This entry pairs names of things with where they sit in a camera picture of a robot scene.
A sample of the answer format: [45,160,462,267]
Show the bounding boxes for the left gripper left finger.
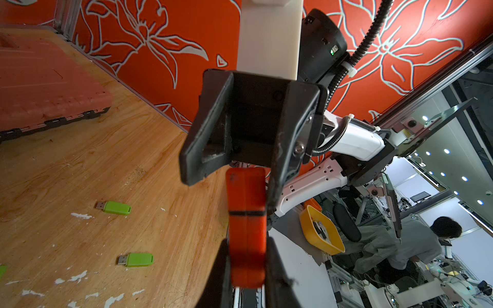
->
[195,239,232,308]

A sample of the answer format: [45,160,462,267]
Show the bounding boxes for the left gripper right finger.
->
[264,237,300,308]

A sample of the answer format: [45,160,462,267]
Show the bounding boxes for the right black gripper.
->
[179,69,327,206]

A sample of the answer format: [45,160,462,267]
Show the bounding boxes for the red usb drive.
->
[226,168,267,289]

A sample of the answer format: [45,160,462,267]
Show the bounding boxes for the green usb drive front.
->
[116,253,154,267]

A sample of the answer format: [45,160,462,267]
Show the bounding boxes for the green usb drive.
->
[116,253,154,267]
[95,201,132,216]

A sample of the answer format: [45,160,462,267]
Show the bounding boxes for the green usb cap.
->
[0,265,8,278]

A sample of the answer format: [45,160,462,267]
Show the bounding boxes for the yellow bowl in background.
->
[299,205,345,255]

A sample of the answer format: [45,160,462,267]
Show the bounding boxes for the seated person in background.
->
[341,216,462,284]

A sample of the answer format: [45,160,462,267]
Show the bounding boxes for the red plastic tool case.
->
[1,33,113,141]

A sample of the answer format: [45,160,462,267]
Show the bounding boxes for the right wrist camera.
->
[237,0,304,80]

